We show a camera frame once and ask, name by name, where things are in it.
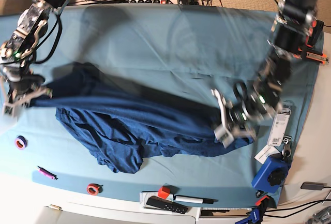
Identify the purple tape roll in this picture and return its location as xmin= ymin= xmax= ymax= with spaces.
xmin=14 ymin=136 xmax=27 ymax=150

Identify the white blister pack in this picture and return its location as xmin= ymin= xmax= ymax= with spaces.
xmin=267 ymin=101 xmax=293 ymax=146

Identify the light blue table cloth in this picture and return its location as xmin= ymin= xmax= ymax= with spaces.
xmin=0 ymin=3 xmax=324 ymax=208

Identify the blue orange clamp bottom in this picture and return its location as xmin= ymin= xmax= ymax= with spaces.
xmin=235 ymin=196 xmax=270 ymax=224

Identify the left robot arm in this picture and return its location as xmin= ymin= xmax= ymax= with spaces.
xmin=212 ymin=0 xmax=318 ymax=148

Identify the red tape roll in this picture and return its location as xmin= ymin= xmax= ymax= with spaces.
xmin=86 ymin=183 xmax=103 ymax=196

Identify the blue box with knob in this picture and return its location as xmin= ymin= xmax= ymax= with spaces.
xmin=251 ymin=156 xmax=291 ymax=193

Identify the orange black utility clamp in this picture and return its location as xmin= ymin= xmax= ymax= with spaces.
xmin=298 ymin=20 xmax=329 ymax=65

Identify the orange red cube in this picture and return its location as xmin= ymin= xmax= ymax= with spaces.
xmin=158 ymin=186 xmax=171 ymax=199

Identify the black remote control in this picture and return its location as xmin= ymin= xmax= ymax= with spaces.
xmin=146 ymin=196 xmax=189 ymax=214

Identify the power strip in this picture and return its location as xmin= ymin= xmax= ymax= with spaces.
xmin=114 ymin=0 xmax=173 ymax=4

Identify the white black marker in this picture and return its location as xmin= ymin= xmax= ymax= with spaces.
xmin=174 ymin=195 xmax=215 ymax=204

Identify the dark blue t-shirt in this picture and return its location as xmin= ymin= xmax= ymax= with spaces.
xmin=30 ymin=63 xmax=253 ymax=174

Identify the grey adapter box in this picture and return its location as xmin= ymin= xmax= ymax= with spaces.
xmin=300 ymin=182 xmax=325 ymax=191

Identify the white paper card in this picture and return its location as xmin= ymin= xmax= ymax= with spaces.
xmin=254 ymin=145 xmax=280 ymax=164

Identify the white paper roll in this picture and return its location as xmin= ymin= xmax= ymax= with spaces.
xmin=0 ymin=110 xmax=18 ymax=134

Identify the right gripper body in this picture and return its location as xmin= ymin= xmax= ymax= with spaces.
xmin=1 ymin=74 xmax=53 ymax=117

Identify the metal keys carabiner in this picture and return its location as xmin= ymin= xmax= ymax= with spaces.
xmin=282 ymin=135 xmax=292 ymax=162

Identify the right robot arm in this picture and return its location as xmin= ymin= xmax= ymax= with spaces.
xmin=1 ymin=0 xmax=109 ymax=117

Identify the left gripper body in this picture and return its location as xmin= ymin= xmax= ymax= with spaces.
xmin=211 ymin=89 xmax=256 ymax=148

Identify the pink pen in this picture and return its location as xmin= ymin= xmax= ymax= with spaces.
xmin=37 ymin=166 xmax=57 ymax=180

